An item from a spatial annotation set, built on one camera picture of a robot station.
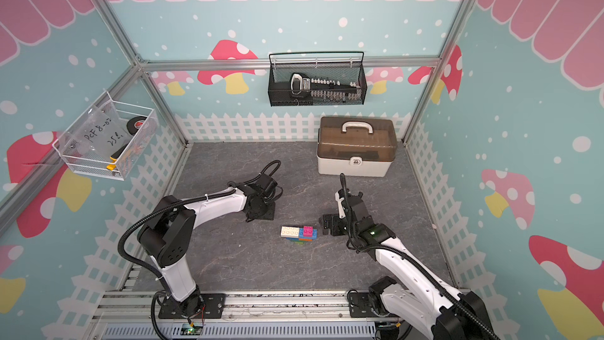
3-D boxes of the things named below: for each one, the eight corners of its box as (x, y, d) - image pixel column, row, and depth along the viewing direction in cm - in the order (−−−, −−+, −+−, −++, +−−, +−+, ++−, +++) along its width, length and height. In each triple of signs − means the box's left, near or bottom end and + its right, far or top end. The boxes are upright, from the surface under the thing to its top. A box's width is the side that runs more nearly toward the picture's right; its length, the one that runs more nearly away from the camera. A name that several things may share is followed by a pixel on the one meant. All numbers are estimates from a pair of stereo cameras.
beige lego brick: (282, 242, 89) (280, 235, 83) (283, 234, 91) (281, 226, 85) (299, 242, 89) (298, 235, 83) (299, 234, 91) (298, 226, 85)
